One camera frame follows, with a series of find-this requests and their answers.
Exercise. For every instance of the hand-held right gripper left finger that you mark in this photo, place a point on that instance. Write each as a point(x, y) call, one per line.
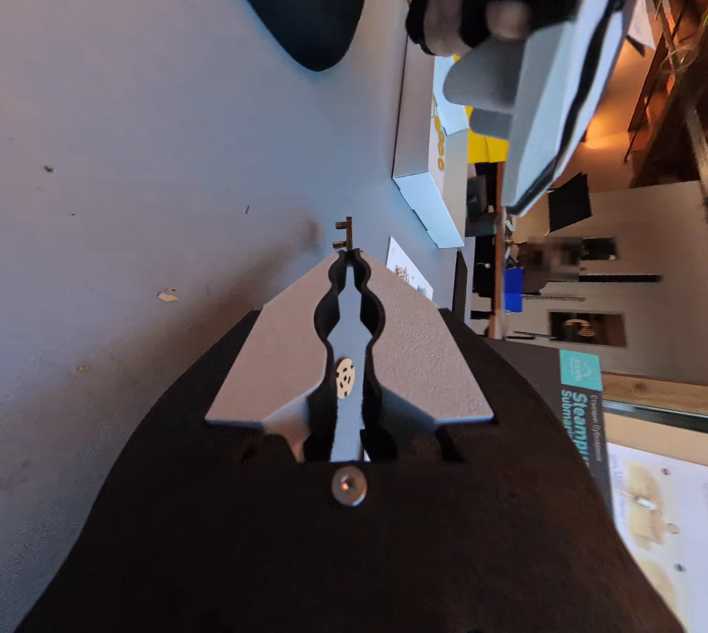
point(276, 367)

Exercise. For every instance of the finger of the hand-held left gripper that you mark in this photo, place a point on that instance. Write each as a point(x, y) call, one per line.
point(603, 79)
point(547, 102)

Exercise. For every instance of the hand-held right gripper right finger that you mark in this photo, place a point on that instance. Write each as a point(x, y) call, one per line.
point(426, 367)

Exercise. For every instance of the wooden wheel disc with pegs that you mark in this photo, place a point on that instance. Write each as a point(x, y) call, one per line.
point(349, 234)

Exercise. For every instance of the grey desk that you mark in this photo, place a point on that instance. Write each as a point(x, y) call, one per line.
point(138, 118)

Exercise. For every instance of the loose wooden slotted disc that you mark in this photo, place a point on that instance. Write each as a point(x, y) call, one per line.
point(345, 378)

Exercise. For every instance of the wooden beam structure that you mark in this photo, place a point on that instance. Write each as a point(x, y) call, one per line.
point(672, 146)

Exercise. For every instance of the open assembly instruction booklet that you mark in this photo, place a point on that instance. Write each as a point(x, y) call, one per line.
point(406, 268)

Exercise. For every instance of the scattered small wood chips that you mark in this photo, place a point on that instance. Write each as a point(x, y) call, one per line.
point(167, 296)

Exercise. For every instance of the white cardboard box tray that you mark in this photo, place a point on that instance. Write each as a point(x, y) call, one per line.
point(412, 146)

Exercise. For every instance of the black model kit box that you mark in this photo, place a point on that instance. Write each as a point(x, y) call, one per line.
point(581, 422)

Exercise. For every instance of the large white instruction manual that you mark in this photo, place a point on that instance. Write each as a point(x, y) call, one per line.
point(652, 533)

